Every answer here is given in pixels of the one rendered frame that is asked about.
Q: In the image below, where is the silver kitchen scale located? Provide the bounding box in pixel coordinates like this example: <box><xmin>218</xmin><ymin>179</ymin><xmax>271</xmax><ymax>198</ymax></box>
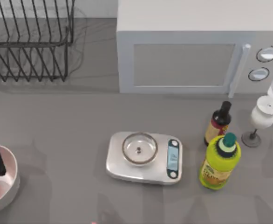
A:
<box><xmin>105</xmin><ymin>131</ymin><xmax>184</xmax><ymax>186</ymax></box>

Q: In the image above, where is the microwave door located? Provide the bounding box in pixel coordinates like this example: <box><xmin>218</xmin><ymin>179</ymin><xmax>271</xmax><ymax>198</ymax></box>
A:
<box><xmin>116</xmin><ymin>31</ymin><xmax>256</xmax><ymax>94</ymax></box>

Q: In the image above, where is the dark glass bottle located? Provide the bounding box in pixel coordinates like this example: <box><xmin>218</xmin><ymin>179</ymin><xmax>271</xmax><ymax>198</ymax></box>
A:
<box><xmin>204</xmin><ymin>100</ymin><xmax>232</xmax><ymax>147</ymax></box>

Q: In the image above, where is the yellow-green bottle with green cap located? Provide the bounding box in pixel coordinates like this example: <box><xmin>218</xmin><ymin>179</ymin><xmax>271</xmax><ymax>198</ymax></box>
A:
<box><xmin>198</xmin><ymin>132</ymin><xmax>241</xmax><ymax>191</ymax></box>

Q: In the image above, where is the pale microwave oven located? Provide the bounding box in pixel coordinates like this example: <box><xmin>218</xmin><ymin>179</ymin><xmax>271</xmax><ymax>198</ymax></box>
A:
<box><xmin>116</xmin><ymin>0</ymin><xmax>273</xmax><ymax>95</ymax></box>

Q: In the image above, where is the white wine glass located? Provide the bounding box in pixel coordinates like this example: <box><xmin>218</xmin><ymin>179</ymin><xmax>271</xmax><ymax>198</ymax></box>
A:
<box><xmin>241</xmin><ymin>95</ymin><xmax>273</xmax><ymax>148</ymax></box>

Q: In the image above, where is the small microwave knob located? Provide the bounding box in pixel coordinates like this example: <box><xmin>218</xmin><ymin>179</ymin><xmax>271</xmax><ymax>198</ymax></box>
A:
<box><xmin>248</xmin><ymin>67</ymin><xmax>270</xmax><ymax>82</ymax></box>

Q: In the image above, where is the white bowl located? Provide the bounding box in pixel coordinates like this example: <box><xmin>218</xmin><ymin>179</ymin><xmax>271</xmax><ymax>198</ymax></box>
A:
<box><xmin>0</xmin><ymin>144</ymin><xmax>20</xmax><ymax>216</ymax></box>

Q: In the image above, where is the large microwave knob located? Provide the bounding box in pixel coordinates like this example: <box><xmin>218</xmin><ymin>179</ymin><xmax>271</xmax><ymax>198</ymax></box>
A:
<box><xmin>256</xmin><ymin>46</ymin><xmax>273</xmax><ymax>63</ymax></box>

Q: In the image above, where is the black wire dish rack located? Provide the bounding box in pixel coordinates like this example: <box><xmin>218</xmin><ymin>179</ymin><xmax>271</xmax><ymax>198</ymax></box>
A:
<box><xmin>0</xmin><ymin>0</ymin><xmax>76</xmax><ymax>83</ymax></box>

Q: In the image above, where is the microwave door handle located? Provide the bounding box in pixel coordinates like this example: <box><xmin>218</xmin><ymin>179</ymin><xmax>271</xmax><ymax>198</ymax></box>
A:
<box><xmin>228</xmin><ymin>43</ymin><xmax>252</xmax><ymax>98</ymax></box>

